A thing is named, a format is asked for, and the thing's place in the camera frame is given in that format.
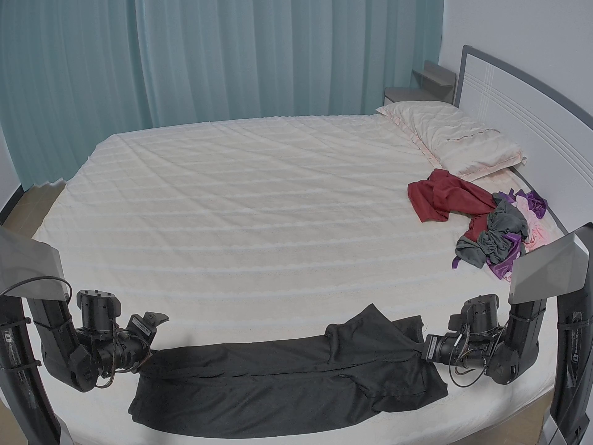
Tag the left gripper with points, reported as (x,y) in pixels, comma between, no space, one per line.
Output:
(129,353)

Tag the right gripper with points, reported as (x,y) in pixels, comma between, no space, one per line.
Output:
(454,350)

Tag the black T-shirt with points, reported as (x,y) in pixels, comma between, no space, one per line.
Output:
(278,378)

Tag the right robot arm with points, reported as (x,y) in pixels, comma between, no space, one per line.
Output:
(556,267)

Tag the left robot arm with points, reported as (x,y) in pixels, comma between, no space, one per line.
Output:
(55,350)

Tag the pile of clothes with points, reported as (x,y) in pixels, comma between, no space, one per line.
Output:
(500,232)

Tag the dark red garment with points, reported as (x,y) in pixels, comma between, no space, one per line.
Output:
(444,200)

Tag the bed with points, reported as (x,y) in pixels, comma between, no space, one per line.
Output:
(255,202)

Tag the cream pillow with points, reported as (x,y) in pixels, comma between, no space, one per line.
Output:
(454,132)

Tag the grey bedside table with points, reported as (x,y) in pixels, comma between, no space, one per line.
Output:
(407,94)

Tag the blue-green curtain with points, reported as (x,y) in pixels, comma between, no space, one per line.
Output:
(208,40)

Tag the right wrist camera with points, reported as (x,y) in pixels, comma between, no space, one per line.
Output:
(457,325)

